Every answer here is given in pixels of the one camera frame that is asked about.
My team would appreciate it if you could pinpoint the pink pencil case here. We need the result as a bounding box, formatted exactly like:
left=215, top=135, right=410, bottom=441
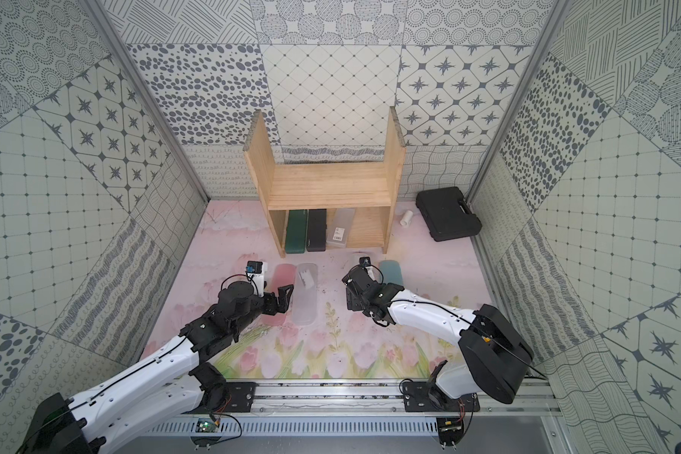
left=260, top=264, right=296, bottom=327

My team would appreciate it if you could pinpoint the clear white pencil case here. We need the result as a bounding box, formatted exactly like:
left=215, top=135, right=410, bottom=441
left=291, top=263, right=319, bottom=327

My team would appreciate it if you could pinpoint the teal pencil case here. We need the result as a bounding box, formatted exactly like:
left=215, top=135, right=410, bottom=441
left=378, top=260, right=404, bottom=286

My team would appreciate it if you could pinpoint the clear pencil case with label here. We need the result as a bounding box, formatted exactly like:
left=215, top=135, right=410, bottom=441
left=327, top=208, right=356, bottom=248

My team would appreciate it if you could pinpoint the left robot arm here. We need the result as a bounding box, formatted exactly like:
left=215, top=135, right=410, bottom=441
left=19, top=281, right=294, bottom=453

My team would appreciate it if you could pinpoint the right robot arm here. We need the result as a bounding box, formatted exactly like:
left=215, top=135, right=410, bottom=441
left=342, top=265, right=533, bottom=409

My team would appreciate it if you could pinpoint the dark green pencil case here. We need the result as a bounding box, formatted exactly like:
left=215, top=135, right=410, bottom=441
left=285, top=210, right=308, bottom=255

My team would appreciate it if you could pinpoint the black pencil case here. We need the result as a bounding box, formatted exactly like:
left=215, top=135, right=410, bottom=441
left=306, top=209, right=327, bottom=253

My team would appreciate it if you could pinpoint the wooden shelf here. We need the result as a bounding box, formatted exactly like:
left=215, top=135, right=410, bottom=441
left=243, top=107, right=406, bottom=258

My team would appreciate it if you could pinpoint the small white roll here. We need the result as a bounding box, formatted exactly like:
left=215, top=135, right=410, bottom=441
left=399, top=210, right=414, bottom=228

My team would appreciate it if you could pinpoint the black plastic tool case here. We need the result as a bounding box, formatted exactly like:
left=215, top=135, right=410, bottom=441
left=415, top=187, right=482, bottom=242

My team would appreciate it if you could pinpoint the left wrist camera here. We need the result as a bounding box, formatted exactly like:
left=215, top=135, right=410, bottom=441
left=246, top=260, right=267, bottom=296

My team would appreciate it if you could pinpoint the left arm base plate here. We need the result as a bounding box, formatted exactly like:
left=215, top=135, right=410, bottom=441
left=202, top=381, right=257, bottom=414

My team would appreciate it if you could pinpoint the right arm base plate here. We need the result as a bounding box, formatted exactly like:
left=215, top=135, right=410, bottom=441
left=399, top=378, right=480, bottom=412

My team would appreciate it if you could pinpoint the white slotted cable duct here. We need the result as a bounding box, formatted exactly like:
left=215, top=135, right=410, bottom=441
left=145, top=416, right=438, bottom=437

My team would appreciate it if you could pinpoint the aluminium mounting rail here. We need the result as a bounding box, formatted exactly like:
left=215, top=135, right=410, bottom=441
left=93, top=376, right=563, bottom=418

